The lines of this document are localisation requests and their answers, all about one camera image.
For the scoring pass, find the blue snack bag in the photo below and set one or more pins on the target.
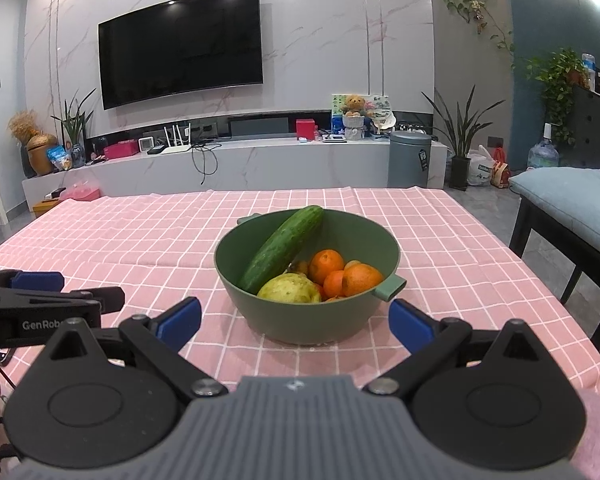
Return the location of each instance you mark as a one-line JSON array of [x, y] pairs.
[[60, 157]]

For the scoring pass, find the yellow-green guava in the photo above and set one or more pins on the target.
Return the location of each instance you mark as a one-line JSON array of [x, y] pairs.
[[289, 289]]

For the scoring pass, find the brown teddy bear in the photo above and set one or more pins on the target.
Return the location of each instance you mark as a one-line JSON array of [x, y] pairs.
[[354, 107]]

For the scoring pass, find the pink-red flat box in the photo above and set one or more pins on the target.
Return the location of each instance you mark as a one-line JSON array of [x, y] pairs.
[[121, 150]]

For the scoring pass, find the tall-leaved potted plant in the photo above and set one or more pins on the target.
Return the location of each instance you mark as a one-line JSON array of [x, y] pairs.
[[460, 130]]

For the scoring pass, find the black remote control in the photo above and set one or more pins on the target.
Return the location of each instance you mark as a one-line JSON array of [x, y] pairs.
[[56, 192]]

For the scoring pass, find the black wall television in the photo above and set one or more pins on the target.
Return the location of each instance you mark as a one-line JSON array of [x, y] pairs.
[[180, 45]]

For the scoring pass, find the pink checked tablecloth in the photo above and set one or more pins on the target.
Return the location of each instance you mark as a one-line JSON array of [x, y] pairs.
[[130, 240]]

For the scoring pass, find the small white desk clock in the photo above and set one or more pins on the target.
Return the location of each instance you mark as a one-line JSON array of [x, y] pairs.
[[147, 144]]

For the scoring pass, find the small orange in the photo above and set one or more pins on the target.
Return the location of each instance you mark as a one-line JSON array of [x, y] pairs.
[[334, 285]]

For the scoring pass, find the medium orange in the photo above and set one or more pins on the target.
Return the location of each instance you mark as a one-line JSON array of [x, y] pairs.
[[327, 262]]

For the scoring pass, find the white marble television cabinet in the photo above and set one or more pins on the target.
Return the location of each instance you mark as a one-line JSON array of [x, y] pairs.
[[280, 165]]

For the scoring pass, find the large orange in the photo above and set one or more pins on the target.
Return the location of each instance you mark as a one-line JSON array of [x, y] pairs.
[[362, 280]]

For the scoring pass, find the trailing pothos plant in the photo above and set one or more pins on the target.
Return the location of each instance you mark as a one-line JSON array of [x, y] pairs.
[[555, 85]]

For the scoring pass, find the blue water bottle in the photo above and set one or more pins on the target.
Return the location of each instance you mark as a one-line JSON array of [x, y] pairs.
[[543, 152]]

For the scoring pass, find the red and orange bag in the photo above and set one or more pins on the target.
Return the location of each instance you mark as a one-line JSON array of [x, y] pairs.
[[501, 172]]

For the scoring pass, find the hanging vine plant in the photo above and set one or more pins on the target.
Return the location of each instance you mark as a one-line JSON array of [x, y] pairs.
[[475, 10]]

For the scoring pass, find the dried grass in brown vase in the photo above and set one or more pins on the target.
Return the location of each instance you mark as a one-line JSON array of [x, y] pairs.
[[40, 150]]

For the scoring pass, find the white plastic bag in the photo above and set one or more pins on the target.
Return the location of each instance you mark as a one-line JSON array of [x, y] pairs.
[[480, 167]]

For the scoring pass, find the green cucumber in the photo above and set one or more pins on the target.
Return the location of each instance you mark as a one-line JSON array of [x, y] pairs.
[[280, 250]]

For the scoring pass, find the smartphone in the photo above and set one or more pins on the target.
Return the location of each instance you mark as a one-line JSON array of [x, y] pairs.
[[4, 356]]

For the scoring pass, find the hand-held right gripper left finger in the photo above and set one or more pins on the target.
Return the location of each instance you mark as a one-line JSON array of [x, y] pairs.
[[180, 322]]

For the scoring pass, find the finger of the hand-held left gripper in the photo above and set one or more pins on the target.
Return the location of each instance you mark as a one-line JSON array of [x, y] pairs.
[[40, 310], [35, 281]]

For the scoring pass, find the orange box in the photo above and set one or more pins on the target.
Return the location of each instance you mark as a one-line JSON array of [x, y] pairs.
[[46, 207]]

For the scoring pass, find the white wifi router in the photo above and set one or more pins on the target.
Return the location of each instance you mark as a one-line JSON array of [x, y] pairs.
[[176, 146]]

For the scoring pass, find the dark grey cabinet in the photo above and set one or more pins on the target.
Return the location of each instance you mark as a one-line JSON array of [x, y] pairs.
[[597, 130]]

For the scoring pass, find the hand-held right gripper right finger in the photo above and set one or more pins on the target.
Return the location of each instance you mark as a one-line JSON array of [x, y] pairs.
[[410, 327]]

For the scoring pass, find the green plant in glass vase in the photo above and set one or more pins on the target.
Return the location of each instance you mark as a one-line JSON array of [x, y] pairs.
[[75, 125]]

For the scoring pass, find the grey trash bin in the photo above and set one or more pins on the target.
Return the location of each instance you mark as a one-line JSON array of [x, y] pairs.
[[410, 160]]

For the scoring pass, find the red box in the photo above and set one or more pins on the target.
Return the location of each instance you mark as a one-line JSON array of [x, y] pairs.
[[306, 130]]

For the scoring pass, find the bench with blue cushion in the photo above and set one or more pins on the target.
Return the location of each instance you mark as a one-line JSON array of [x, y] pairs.
[[570, 200]]

